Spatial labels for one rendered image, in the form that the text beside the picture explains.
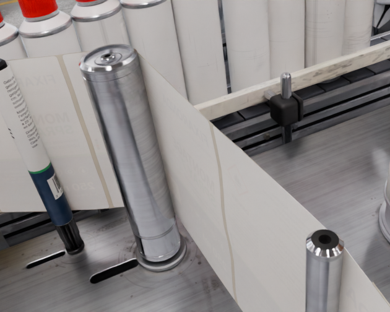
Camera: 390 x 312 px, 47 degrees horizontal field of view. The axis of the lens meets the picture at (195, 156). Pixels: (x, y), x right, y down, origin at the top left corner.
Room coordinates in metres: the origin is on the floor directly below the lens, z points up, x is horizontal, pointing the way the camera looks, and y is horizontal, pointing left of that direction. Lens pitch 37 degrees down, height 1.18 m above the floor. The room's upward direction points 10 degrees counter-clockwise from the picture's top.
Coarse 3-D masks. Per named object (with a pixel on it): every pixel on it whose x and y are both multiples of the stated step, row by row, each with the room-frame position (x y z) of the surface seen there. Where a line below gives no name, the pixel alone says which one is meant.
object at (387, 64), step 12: (384, 36) 0.61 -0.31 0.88; (384, 60) 0.54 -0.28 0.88; (348, 72) 0.53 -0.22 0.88; (360, 72) 0.52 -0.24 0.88; (372, 72) 0.51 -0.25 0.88; (324, 84) 0.51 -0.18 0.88; (336, 84) 0.50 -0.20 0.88; (348, 84) 0.50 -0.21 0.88; (300, 96) 0.49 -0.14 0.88; (312, 96) 0.49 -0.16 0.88; (252, 108) 0.48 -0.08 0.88; (264, 108) 0.47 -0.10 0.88; (228, 120) 0.46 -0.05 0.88; (240, 120) 0.46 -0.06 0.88
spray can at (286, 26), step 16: (272, 0) 0.51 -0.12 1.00; (288, 0) 0.50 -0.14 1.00; (304, 0) 0.51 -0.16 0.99; (272, 16) 0.51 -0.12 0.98; (288, 16) 0.50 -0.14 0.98; (304, 16) 0.51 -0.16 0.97; (272, 32) 0.51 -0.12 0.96; (288, 32) 0.50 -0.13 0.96; (304, 32) 0.51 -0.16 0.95; (272, 48) 0.51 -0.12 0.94; (288, 48) 0.50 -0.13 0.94; (304, 48) 0.52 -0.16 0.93; (272, 64) 0.51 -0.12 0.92; (288, 64) 0.50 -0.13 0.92; (304, 64) 0.52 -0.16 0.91
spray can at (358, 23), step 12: (348, 0) 0.53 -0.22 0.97; (360, 0) 0.53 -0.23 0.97; (372, 0) 0.54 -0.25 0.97; (348, 12) 0.53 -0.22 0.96; (360, 12) 0.53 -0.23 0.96; (372, 12) 0.54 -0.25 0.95; (348, 24) 0.53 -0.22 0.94; (360, 24) 0.53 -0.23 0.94; (348, 36) 0.53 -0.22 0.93; (360, 36) 0.53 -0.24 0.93; (348, 48) 0.53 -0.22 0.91; (360, 48) 0.53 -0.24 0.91
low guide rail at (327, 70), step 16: (368, 48) 0.52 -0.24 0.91; (384, 48) 0.51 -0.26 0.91; (320, 64) 0.50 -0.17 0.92; (336, 64) 0.49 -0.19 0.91; (352, 64) 0.50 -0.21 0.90; (368, 64) 0.51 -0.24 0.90; (272, 80) 0.48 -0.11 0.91; (304, 80) 0.48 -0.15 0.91; (320, 80) 0.49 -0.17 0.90; (224, 96) 0.46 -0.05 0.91; (240, 96) 0.46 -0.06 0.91; (256, 96) 0.46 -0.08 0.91; (208, 112) 0.44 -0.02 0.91; (224, 112) 0.45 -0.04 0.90
